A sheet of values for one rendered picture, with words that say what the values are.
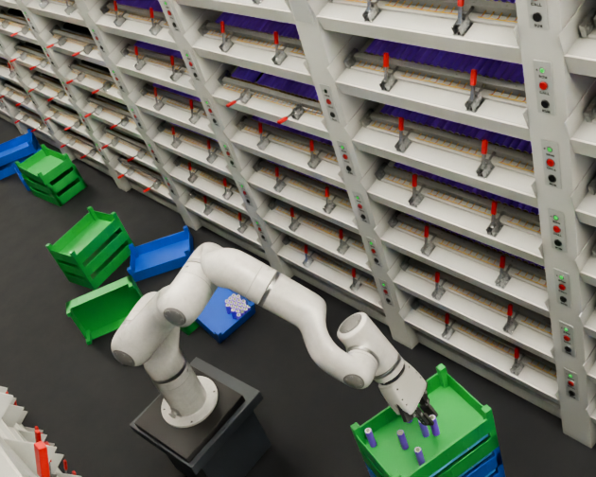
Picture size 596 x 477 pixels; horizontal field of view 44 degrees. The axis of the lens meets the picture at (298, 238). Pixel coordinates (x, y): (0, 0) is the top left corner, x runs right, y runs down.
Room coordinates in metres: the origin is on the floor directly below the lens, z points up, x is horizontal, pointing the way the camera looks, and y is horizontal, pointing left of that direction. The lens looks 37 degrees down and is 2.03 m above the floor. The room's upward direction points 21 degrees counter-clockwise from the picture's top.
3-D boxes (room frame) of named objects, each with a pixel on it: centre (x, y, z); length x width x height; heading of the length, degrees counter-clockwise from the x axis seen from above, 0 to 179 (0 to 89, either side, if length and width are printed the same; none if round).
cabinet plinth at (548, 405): (2.21, -0.15, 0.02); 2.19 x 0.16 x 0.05; 30
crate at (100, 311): (2.53, 0.87, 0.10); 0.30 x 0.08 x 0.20; 94
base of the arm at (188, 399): (1.65, 0.51, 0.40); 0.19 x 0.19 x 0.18
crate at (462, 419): (1.16, -0.13, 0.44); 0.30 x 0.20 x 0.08; 107
